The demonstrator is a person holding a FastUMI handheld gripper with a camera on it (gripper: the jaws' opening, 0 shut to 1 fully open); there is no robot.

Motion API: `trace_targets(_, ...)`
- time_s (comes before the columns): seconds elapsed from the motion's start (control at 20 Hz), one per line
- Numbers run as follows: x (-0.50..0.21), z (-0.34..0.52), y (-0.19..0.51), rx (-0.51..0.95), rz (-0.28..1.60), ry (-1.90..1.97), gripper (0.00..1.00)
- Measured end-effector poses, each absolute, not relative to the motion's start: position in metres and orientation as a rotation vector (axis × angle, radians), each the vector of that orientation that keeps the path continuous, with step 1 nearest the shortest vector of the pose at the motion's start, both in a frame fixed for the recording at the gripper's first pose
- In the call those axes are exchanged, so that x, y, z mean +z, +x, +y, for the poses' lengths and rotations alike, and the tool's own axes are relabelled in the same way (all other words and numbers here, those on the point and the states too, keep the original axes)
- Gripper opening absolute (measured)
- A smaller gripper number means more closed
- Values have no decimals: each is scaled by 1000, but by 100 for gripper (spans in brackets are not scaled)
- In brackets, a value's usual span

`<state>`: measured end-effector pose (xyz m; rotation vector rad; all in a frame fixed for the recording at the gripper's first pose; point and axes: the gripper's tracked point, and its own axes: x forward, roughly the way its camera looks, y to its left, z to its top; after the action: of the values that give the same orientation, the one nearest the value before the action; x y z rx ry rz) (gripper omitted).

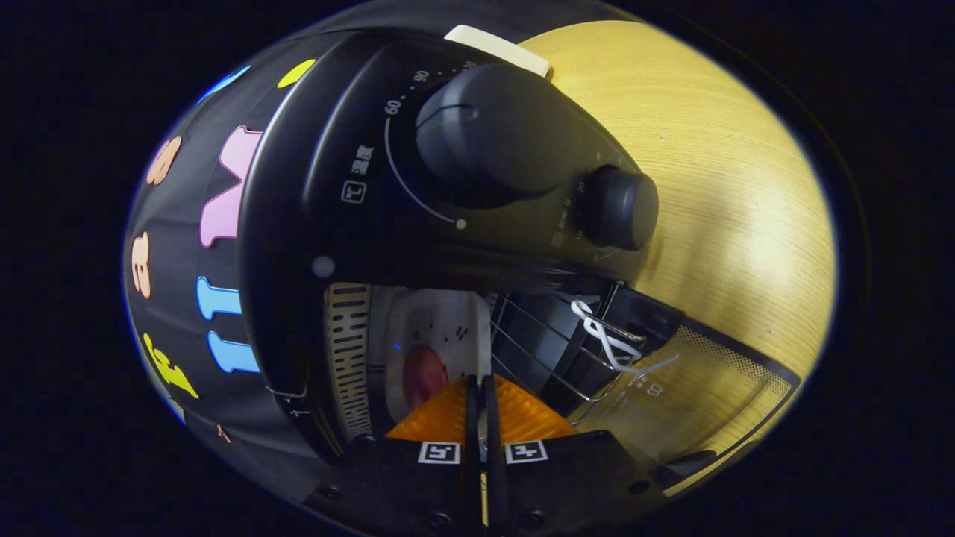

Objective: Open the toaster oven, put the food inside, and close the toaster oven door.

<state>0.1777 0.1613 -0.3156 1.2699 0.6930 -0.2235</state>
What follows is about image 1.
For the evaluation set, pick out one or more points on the white toaster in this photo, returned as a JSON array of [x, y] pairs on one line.
[[496, 48]]

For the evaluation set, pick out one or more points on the white square foam plate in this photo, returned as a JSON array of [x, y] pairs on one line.
[[448, 313]]

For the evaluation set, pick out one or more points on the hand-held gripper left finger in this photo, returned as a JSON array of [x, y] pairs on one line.
[[471, 432]]

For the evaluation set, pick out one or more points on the pink round meat slice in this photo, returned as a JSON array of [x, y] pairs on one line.
[[425, 373]]

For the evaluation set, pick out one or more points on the black toaster oven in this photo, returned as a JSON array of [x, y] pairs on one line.
[[336, 149]]

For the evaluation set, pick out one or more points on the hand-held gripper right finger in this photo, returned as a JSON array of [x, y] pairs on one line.
[[492, 432]]

